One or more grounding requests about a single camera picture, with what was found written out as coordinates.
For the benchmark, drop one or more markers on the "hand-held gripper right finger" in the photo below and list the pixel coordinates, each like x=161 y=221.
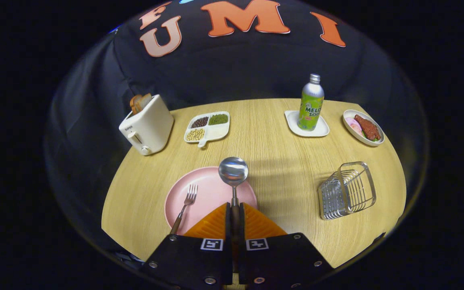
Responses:
x=280 y=257

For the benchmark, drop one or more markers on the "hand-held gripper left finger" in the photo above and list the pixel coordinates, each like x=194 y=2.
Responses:
x=191 y=257

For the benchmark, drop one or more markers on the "pink round plate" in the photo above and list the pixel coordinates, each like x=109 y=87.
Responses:
x=208 y=193

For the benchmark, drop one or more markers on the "pile of yellow soybeans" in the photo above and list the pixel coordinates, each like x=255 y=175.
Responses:
x=195 y=134

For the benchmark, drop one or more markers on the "white divided dish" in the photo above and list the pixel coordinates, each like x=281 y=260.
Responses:
x=218 y=131

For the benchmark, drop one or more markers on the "white square coaster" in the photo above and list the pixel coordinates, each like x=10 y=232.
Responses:
x=320 y=129

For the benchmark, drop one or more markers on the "white toaster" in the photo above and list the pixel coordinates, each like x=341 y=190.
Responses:
x=149 y=129

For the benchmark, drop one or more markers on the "pile of red beans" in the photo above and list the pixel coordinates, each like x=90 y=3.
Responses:
x=199 y=121

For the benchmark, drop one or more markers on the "pile of green beans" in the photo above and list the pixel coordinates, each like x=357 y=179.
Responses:
x=218 y=119

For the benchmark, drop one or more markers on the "green soda bottle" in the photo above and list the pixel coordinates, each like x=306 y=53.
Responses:
x=310 y=110

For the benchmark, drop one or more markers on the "pink ham slices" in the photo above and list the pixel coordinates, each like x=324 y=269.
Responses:
x=354 y=125

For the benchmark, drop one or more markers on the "brown grilled meat piece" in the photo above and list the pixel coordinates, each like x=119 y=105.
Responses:
x=369 y=128

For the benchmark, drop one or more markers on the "white oval dish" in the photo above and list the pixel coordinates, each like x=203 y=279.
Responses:
x=351 y=114

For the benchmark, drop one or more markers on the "brown toast slice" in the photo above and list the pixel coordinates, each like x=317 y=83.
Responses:
x=138 y=103

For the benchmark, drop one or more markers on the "black backdrop cloth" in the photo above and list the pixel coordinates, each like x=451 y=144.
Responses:
x=236 y=68

